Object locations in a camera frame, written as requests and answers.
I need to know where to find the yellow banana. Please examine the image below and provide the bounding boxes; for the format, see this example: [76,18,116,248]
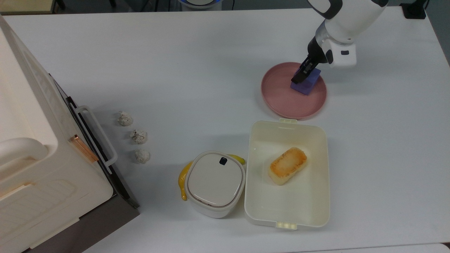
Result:
[178,154,246,201]

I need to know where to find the pink round plate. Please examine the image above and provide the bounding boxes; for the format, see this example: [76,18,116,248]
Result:
[261,62,327,120]

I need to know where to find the cream plastic storage box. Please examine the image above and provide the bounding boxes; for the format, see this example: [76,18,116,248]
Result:
[244,119,330,231]

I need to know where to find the small white lidded bin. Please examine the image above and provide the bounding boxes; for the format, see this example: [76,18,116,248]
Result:
[185,151,246,219]

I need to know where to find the wooden side table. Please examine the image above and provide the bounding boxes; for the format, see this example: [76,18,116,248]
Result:
[0,0,57,15]

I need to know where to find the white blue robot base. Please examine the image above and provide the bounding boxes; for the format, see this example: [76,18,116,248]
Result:
[178,0,223,9]

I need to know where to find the purple cube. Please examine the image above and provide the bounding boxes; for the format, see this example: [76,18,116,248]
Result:
[290,67,321,96]

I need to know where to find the cream toy cabinet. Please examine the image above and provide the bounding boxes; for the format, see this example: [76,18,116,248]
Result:
[0,16,118,253]

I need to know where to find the crumpled white paper ball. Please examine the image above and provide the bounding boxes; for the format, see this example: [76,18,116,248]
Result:
[117,111,134,127]
[135,149,151,164]
[130,129,148,144]

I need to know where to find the black clamp block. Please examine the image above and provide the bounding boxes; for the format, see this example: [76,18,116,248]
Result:
[400,2,428,20]

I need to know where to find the toasted bread loaf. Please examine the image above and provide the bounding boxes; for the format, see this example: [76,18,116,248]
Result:
[269,147,308,186]

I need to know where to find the dark robot gripper body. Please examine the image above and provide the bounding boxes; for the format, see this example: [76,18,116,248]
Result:
[308,35,357,68]

